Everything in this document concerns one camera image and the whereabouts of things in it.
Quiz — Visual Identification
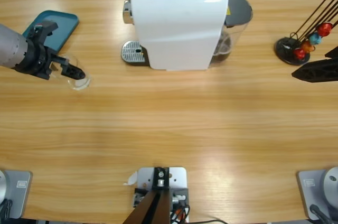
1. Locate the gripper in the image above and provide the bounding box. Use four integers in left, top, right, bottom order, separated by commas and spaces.
13, 32, 87, 81

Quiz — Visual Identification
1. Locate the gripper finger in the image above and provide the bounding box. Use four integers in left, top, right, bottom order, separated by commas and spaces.
324, 45, 338, 59
291, 58, 338, 85

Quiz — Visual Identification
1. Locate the clear glass cup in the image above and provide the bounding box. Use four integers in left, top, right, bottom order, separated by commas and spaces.
50, 54, 91, 92

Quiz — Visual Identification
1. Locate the blue coffee capsule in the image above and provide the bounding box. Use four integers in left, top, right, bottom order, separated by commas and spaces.
308, 32, 322, 45

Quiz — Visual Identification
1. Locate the red coffee capsule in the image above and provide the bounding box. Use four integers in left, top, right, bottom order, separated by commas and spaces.
293, 48, 306, 61
318, 22, 333, 36

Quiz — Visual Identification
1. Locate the orange coffee capsule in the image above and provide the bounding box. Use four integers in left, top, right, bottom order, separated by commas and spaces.
299, 39, 316, 53

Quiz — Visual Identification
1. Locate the white capsule coffee machine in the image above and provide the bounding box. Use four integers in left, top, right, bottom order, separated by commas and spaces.
123, 0, 229, 71

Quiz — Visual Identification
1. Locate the teal plastic tray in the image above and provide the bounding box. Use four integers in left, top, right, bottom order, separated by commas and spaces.
21, 10, 79, 52

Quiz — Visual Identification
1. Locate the black rod capsule holder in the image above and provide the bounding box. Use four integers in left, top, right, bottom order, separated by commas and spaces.
274, 0, 338, 66

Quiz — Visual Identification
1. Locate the metal grid drip tray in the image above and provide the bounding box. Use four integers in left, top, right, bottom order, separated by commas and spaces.
120, 40, 150, 67

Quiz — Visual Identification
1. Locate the clear water tank dark lid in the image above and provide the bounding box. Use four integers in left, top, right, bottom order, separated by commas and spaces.
211, 0, 254, 67

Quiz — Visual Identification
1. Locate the white paper tag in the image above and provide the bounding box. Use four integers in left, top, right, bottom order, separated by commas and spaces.
123, 171, 138, 186

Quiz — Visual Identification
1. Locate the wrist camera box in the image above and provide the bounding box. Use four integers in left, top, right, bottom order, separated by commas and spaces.
28, 20, 59, 42

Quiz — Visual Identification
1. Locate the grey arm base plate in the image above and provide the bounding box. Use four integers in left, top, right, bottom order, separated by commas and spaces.
297, 166, 338, 221
0, 170, 33, 219

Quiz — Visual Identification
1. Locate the black base cable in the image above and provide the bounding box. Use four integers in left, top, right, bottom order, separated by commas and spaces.
0, 199, 13, 219
308, 204, 331, 224

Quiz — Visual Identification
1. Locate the white mount block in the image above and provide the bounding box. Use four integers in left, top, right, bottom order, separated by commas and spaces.
131, 166, 190, 223

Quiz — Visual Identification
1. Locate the dark camera post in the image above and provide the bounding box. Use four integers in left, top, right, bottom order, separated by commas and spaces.
123, 167, 170, 224

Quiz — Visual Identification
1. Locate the orange and black cable bundle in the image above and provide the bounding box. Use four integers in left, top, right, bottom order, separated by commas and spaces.
170, 202, 191, 222

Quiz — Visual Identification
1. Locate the thin black cable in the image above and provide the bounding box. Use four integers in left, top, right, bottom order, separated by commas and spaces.
184, 218, 228, 224

